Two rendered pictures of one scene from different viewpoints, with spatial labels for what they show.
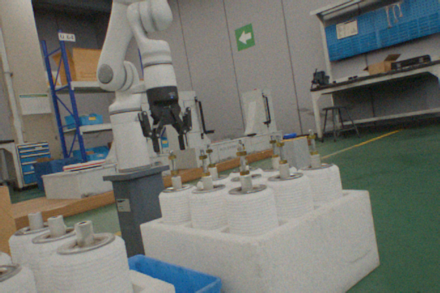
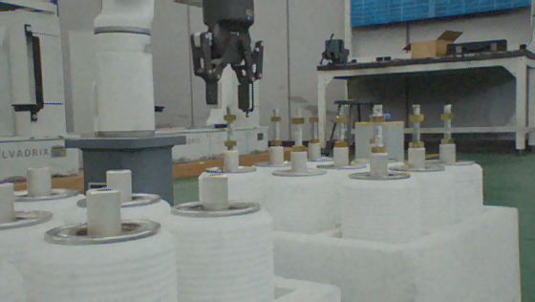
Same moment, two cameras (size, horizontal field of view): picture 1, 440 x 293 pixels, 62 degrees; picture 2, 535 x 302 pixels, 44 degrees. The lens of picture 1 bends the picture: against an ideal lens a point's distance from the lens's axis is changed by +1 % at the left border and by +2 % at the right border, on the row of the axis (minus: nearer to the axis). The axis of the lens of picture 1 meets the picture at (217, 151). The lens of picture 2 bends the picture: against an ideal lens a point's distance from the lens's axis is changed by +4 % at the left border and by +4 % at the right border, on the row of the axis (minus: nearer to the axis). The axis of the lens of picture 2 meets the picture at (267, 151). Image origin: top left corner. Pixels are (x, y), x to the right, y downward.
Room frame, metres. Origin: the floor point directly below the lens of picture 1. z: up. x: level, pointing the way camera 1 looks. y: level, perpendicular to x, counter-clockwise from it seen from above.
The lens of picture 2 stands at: (-0.05, 0.28, 0.33)
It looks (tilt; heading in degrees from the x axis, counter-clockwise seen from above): 3 degrees down; 346
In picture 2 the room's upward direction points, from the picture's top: 1 degrees counter-clockwise
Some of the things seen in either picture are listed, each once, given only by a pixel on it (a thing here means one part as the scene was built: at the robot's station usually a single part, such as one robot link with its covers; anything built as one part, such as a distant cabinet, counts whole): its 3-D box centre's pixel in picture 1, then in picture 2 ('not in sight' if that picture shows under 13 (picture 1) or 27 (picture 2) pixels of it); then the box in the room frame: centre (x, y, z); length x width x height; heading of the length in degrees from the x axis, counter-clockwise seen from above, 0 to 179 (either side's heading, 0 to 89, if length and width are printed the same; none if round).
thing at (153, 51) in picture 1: (148, 34); not in sight; (0.88, 0.11, 0.62); 0.09 x 0.07 x 0.15; 83
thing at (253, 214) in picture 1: (255, 236); (380, 249); (0.69, -0.04, 0.16); 0.10 x 0.10 x 0.18
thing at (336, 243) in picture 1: (256, 244); (343, 273); (0.86, -0.06, 0.09); 0.39 x 0.39 x 0.18; 41
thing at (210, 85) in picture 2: (152, 142); (207, 86); (0.84, 0.15, 0.37); 0.03 x 0.01 x 0.05; 129
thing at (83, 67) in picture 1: (83, 69); not in sight; (5.81, 1.87, 1.70); 0.72 x 0.58 x 0.50; 141
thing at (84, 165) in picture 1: (84, 165); not in sight; (2.77, 1.02, 0.29); 0.30 x 0.30 x 0.06
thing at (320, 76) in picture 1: (320, 78); (335, 51); (5.07, -1.57, 0.87); 0.41 x 0.17 x 0.25; 138
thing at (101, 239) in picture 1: (86, 244); (216, 209); (0.49, 0.19, 0.25); 0.08 x 0.08 x 0.01
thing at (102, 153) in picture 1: (91, 154); not in sight; (5.66, 1.94, 0.36); 0.50 x 0.38 x 0.21; 49
